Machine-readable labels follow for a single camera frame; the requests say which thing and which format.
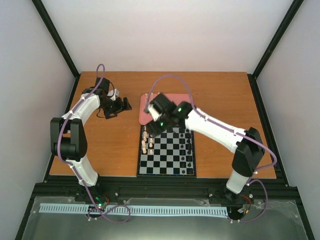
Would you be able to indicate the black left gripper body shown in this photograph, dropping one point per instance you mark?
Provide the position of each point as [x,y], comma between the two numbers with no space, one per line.
[110,107]

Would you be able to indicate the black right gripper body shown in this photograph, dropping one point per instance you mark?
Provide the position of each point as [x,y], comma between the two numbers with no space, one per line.
[153,128]

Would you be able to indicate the white king piece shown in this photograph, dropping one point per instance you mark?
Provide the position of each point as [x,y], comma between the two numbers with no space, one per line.
[143,143]

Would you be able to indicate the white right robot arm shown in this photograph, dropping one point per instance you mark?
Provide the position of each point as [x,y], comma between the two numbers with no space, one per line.
[246,145]

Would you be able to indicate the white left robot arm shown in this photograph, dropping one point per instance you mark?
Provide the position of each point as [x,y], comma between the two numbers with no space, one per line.
[67,133]

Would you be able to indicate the pink plastic tray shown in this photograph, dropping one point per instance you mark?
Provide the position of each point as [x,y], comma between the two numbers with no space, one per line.
[177,98]

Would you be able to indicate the black white chessboard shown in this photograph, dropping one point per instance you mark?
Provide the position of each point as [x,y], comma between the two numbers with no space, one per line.
[166,158]

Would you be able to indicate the black aluminium frame base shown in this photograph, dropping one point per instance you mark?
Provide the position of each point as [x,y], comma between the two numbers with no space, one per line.
[174,188]

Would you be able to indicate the light blue slotted cable duct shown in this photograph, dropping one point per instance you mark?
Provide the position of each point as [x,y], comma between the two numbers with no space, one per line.
[136,210]

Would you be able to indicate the left black frame post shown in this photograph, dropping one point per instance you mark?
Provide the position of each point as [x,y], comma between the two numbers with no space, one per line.
[50,26]

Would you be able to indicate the black frame post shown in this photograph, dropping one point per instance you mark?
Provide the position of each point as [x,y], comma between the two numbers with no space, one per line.
[279,33]
[50,26]

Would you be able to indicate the right black frame post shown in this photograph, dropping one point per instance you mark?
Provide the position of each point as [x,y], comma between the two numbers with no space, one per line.
[279,33]

